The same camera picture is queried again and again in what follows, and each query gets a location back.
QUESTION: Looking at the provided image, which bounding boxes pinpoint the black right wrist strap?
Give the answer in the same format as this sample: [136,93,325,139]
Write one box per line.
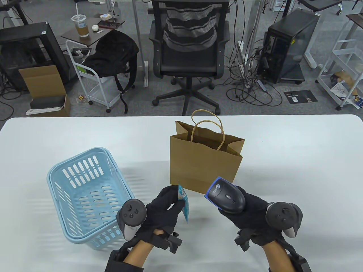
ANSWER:
[268,249,312,272]

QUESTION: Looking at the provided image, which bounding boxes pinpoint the light blue plastic basket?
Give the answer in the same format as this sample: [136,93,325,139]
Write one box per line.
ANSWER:
[47,147,136,250]

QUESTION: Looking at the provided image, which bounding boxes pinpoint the dark red notebook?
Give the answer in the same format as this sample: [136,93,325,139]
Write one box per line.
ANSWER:
[97,20,125,30]

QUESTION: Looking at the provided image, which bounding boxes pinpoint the person's left hand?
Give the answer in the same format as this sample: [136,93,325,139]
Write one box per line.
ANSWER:
[133,186,186,250]

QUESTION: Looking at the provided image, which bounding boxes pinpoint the person's right forearm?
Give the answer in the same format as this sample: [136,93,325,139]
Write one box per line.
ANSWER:
[261,239,295,272]

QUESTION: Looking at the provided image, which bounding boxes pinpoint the black backpack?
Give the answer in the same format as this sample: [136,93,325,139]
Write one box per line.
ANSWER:
[82,30,140,114]

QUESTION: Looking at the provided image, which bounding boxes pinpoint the plastic iced drink cup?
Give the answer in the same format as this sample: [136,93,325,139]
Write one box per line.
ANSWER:
[71,3,90,38]

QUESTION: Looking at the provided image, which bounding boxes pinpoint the white printed paper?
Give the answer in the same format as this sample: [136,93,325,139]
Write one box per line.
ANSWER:
[330,83,348,98]

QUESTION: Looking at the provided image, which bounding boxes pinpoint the open cardboard box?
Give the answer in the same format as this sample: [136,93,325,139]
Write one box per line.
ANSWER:
[18,65,71,117]

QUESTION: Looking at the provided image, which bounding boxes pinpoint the white rolling cart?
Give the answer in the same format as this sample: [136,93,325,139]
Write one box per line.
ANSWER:
[66,40,134,113]

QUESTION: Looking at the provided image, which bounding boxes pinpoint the person's right hand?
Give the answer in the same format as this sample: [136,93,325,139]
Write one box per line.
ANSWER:
[218,186,284,246]

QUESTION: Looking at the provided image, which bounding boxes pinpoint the black wrist strap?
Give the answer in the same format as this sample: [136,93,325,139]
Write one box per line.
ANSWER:
[105,249,142,272]
[268,249,312,272]

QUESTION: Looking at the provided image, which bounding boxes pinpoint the black left hand controller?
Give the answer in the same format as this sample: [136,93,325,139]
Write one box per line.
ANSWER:
[116,199,147,242]

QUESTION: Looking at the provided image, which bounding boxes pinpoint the tangle of black cables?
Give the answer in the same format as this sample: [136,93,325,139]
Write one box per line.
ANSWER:
[223,0,284,107]

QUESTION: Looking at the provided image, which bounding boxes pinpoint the black barcode scanner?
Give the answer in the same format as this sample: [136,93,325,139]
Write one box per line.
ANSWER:
[204,176,246,213]

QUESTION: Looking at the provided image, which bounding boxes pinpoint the black right hand controller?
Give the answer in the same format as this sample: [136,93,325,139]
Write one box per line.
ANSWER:
[265,202,303,238]

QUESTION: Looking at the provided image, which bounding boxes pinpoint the black left wrist strap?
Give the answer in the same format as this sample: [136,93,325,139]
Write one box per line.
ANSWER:
[105,249,142,272]

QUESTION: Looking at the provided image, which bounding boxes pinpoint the black mesh office chair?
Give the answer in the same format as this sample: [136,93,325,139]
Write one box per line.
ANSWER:
[148,0,231,116]

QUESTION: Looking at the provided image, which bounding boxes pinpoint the black hand controller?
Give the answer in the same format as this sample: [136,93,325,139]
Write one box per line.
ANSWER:
[265,202,303,238]
[116,199,147,242]

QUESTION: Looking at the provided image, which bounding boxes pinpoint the small brown side table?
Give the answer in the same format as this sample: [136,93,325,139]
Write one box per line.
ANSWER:
[60,17,125,48]

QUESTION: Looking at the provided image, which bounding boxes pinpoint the white desk leg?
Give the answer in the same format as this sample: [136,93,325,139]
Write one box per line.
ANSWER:
[132,0,150,88]
[238,0,264,80]

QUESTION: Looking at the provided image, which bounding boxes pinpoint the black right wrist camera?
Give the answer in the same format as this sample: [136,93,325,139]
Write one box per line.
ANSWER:
[234,229,257,252]

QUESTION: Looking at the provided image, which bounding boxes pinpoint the black cabinet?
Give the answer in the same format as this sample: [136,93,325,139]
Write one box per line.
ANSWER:
[0,22,71,92]

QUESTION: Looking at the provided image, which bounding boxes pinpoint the brown paper bag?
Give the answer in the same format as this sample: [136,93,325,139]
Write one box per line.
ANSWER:
[170,110,245,195]

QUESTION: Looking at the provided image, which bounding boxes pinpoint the white wire shelf cart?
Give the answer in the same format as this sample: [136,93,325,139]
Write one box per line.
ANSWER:
[316,13,363,111]

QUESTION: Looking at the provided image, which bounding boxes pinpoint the black leaflet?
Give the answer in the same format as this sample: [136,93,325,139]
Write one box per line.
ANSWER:
[284,90,318,105]

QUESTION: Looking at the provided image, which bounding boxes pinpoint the blue snack packet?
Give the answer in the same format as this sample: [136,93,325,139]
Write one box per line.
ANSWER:
[178,182,190,224]

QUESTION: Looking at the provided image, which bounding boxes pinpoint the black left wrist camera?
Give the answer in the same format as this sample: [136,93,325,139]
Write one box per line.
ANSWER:
[153,232,183,254]

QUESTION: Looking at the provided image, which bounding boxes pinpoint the dark wooden desk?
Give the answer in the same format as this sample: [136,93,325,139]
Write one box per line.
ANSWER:
[347,13,363,29]

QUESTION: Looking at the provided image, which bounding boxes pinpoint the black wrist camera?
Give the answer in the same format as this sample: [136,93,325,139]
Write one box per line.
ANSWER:
[153,232,183,254]
[234,229,257,252]

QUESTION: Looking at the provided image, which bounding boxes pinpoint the black computer tower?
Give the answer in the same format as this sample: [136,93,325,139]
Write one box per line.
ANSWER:
[258,8,321,84]

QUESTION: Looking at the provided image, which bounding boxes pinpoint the person's left forearm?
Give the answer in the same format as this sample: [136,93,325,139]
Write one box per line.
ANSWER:
[105,229,165,272]

